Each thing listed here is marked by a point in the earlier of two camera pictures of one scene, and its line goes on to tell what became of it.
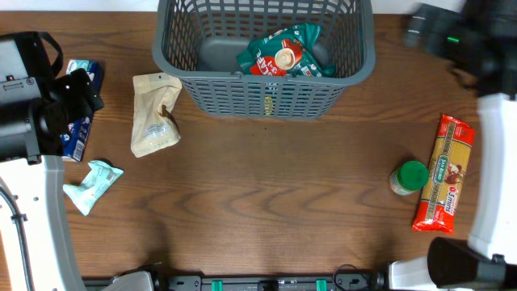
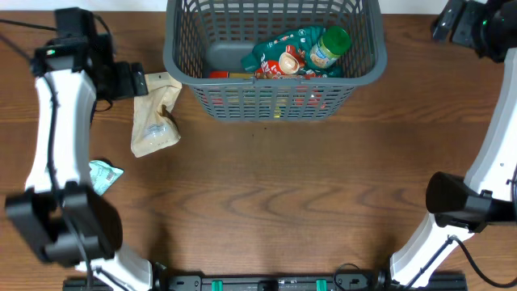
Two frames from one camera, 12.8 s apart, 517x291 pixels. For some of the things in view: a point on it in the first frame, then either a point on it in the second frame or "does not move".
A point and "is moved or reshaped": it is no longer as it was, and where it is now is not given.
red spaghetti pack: x=445 y=177 -> x=260 y=99
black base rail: x=346 y=278 does not move
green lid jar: x=411 y=177 -> x=335 y=41
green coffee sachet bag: x=287 y=52 is moved or reshaped
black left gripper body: x=69 y=99 -> x=123 y=82
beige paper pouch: x=155 y=123 does not move
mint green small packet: x=102 y=176 does not move
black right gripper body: x=422 y=31 -> x=444 y=24
